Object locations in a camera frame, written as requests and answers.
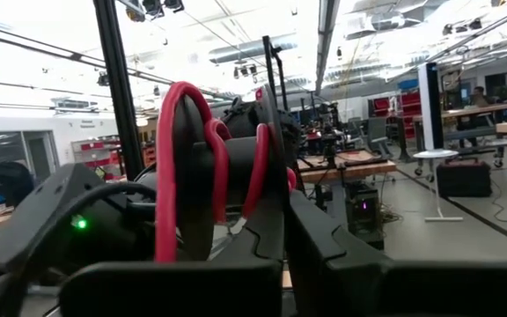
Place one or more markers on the person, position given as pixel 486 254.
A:
pixel 479 98

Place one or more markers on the black case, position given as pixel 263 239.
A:
pixel 462 178

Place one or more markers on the black computer tower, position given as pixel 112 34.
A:
pixel 363 220

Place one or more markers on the wooden workbench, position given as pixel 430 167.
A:
pixel 350 169

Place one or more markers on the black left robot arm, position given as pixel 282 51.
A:
pixel 38 229

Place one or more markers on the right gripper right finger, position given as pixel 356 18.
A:
pixel 412 290

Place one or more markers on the white round stand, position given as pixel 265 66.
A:
pixel 434 154

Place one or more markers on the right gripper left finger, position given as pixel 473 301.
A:
pixel 170 290

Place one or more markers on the long wooden table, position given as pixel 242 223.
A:
pixel 478 108

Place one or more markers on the red shelving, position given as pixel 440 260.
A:
pixel 407 99

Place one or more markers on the black upright stand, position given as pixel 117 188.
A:
pixel 271 66

